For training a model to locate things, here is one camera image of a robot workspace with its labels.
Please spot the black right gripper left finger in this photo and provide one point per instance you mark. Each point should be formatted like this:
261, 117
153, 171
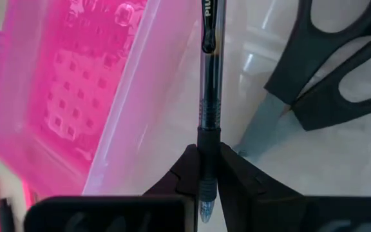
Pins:
185, 174

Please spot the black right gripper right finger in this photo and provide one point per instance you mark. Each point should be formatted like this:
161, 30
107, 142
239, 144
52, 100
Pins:
237, 180

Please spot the clear black gel pen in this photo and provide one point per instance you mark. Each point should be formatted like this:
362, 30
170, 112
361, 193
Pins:
210, 96

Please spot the clear supply box pink lid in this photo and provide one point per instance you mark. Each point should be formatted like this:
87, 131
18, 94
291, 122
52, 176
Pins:
76, 96

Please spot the pink pencil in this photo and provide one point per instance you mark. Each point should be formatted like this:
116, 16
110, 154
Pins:
28, 193

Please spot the matte black pen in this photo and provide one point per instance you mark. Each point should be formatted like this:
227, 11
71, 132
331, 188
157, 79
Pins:
6, 216

